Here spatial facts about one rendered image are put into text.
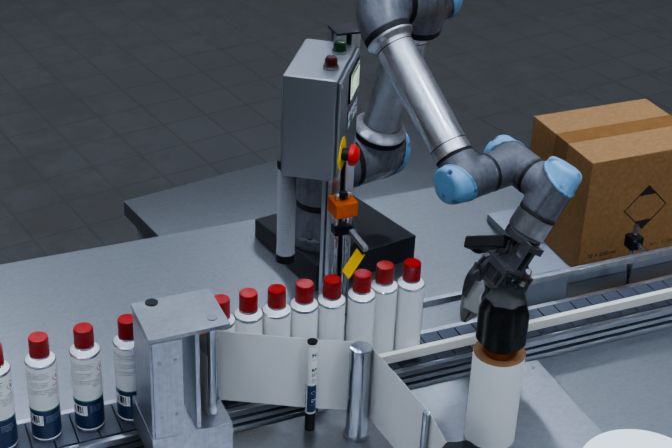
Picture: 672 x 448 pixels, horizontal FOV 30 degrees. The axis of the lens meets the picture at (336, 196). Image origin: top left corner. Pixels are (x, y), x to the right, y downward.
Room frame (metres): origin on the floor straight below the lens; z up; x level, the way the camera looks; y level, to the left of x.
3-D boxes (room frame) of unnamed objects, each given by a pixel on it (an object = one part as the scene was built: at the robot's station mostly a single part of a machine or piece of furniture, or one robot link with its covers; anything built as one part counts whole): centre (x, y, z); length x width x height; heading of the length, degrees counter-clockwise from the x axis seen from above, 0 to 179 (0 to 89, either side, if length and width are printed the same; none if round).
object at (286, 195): (1.97, 0.09, 1.18); 0.04 x 0.04 x 0.21
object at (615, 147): (2.49, -0.62, 0.99); 0.30 x 0.24 x 0.27; 114
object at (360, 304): (1.91, -0.05, 0.98); 0.05 x 0.05 x 0.20
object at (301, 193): (2.38, 0.03, 1.05); 0.13 x 0.12 x 0.14; 129
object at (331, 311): (1.89, 0.00, 0.98); 0.05 x 0.05 x 0.20
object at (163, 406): (1.68, 0.25, 1.01); 0.14 x 0.13 x 0.26; 114
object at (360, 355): (1.71, -0.05, 0.97); 0.05 x 0.05 x 0.19
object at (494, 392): (1.72, -0.29, 1.03); 0.09 x 0.09 x 0.30
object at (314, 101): (1.97, 0.03, 1.38); 0.17 x 0.10 x 0.19; 169
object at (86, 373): (1.71, 0.41, 0.98); 0.05 x 0.05 x 0.20
